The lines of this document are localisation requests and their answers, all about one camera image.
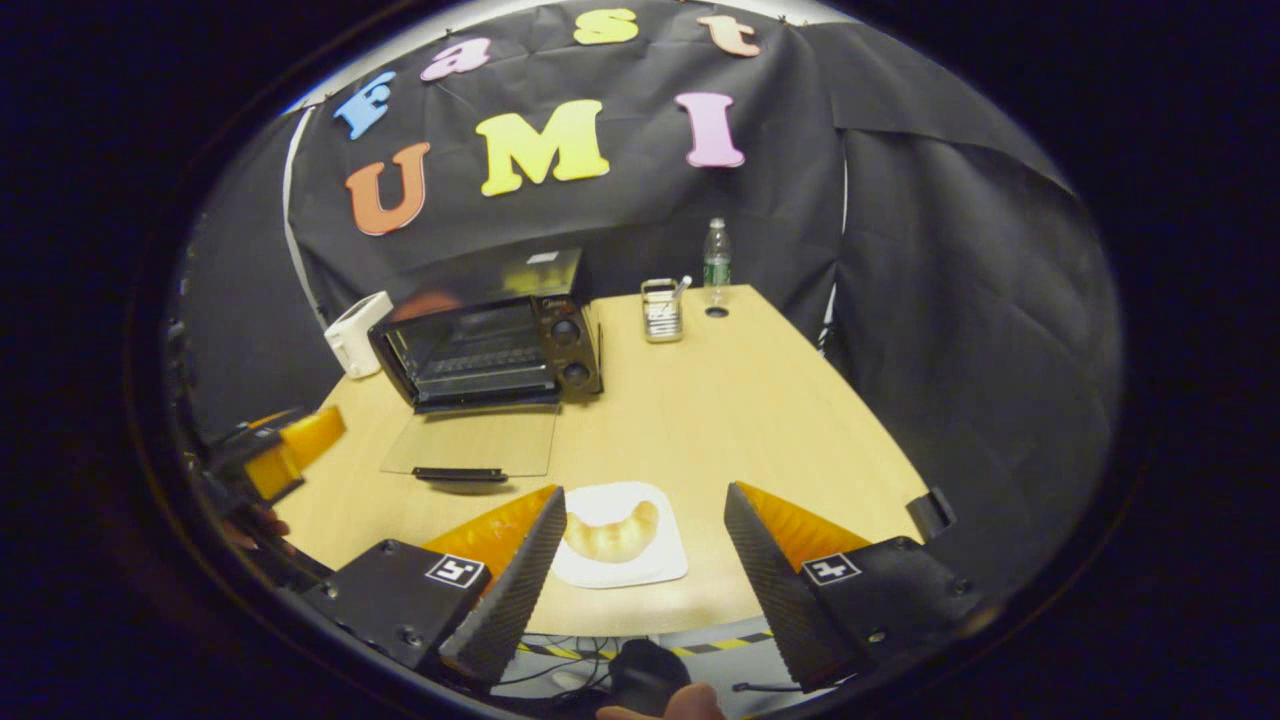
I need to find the black backdrop cloth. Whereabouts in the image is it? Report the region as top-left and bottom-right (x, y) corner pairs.
(170, 0), (1126, 601)

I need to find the white toaster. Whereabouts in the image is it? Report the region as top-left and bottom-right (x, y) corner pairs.
(323, 291), (394, 379)

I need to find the golden croissant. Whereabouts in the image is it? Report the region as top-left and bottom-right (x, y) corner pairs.
(563, 500), (661, 563)

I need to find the yellow black hazard tape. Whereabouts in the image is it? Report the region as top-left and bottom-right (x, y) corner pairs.
(518, 630), (776, 661)

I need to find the white square plate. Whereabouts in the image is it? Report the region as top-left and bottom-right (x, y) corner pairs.
(550, 482), (689, 589)

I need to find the green plastic bottle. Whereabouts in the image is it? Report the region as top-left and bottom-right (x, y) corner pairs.
(703, 218), (732, 306)

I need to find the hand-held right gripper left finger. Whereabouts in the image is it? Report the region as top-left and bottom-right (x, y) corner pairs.
(298, 485), (568, 687)

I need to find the metal wire basket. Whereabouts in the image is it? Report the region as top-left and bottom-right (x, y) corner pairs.
(641, 278), (685, 344)

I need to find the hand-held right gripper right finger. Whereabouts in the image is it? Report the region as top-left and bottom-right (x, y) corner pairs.
(723, 481), (988, 694)

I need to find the black rounded object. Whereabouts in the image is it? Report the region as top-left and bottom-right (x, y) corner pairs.
(608, 638), (693, 716)

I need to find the black table clamp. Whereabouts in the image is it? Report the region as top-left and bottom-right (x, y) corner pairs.
(907, 487), (957, 542)

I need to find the black electric oven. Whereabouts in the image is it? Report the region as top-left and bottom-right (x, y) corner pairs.
(368, 248), (604, 484)

